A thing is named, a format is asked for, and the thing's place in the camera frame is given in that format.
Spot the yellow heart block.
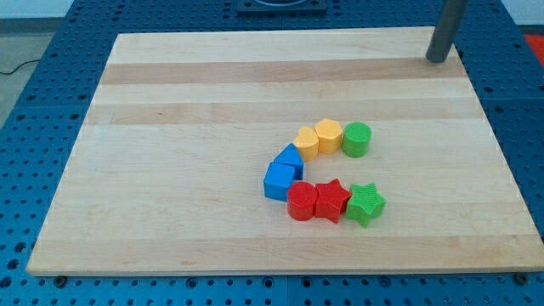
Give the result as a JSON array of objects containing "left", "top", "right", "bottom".
[{"left": 293, "top": 126, "right": 319, "bottom": 162}]

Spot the wooden board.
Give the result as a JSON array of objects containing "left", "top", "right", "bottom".
[{"left": 26, "top": 27, "right": 543, "bottom": 276}]

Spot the red cylinder block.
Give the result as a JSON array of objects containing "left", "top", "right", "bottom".
[{"left": 286, "top": 181, "right": 318, "bottom": 221}]

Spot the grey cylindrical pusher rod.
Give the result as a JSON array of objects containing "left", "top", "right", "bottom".
[{"left": 426, "top": 0, "right": 468, "bottom": 63}]

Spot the black cable on floor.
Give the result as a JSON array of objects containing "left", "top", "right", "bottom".
[{"left": 0, "top": 59, "right": 43, "bottom": 77}]

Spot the green cylinder block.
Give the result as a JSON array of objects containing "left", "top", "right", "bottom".
[{"left": 342, "top": 122, "right": 371, "bottom": 158}]

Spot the green star block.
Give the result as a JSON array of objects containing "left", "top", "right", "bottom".
[{"left": 345, "top": 183, "right": 387, "bottom": 228}]

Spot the blue triangle block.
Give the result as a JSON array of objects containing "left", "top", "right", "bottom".
[{"left": 274, "top": 144, "right": 304, "bottom": 180}]

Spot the red star block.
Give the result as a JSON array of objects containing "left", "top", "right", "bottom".
[{"left": 314, "top": 178, "right": 352, "bottom": 224}]

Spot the yellow pentagon block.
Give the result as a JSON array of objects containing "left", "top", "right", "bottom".
[{"left": 314, "top": 118, "right": 343, "bottom": 155}]

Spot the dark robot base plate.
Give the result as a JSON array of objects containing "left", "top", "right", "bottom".
[{"left": 235, "top": 0, "right": 327, "bottom": 14}]

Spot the blue cube block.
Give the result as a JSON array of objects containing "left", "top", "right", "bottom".
[{"left": 263, "top": 162, "right": 295, "bottom": 201}]

